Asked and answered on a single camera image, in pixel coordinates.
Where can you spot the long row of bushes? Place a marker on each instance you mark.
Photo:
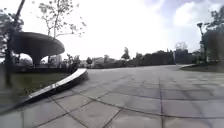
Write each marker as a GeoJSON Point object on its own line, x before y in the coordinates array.
{"type": "Point", "coordinates": [150, 59]}

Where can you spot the grey stone slab plaza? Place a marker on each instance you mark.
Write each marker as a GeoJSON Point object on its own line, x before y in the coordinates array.
{"type": "Point", "coordinates": [140, 96]}

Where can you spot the dark box-shaped building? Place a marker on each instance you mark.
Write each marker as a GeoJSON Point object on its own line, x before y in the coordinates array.
{"type": "Point", "coordinates": [181, 56]}

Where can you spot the thin sparse tree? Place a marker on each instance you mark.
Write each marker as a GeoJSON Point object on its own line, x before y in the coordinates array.
{"type": "Point", "coordinates": [55, 20]}

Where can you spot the grass patch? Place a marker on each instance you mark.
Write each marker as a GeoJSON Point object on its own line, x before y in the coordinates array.
{"type": "Point", "coordinates": [36, 80]}
{"type": "Point", "coordinates": [206, 68]}

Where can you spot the round mushroom-shaped shelter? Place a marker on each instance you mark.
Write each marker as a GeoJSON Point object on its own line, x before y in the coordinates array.
{"type": "Point", "coordinates": [36, 45]}

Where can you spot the street lamp pole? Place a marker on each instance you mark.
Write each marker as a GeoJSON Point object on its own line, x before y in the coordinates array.
{"type": "Point", "coordinates": [202, 43]}

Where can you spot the leaning tree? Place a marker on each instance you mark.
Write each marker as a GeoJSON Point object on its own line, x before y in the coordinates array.
{"type": "Point", "coordinates": [9, 56]}

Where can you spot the cluster of trees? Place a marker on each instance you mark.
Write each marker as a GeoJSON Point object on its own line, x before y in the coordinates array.
{"type": "Point", "coordinates": [215, 40]}

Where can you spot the curved low kerb wall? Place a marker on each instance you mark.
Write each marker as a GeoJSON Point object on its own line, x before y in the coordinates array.
{"type": "Point", "coordinates": [60, 85]}

